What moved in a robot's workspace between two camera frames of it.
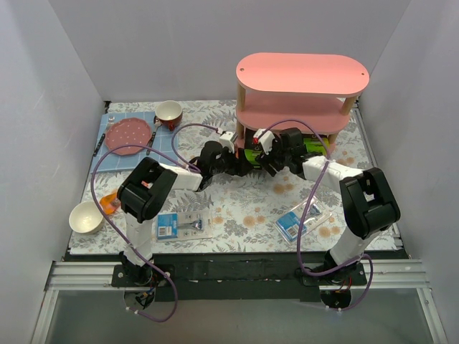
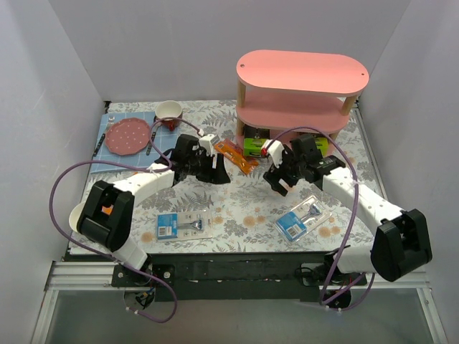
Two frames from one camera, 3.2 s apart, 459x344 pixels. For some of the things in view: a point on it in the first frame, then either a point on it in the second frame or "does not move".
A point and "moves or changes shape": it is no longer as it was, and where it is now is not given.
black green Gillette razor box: [252, 150] moves or changes shape
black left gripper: [238, 162] to [210, 168]
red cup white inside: [169, 113] does not move
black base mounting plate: [237, 276] does not move
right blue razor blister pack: [302, 217] does not move
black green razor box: [316, 142] does not move
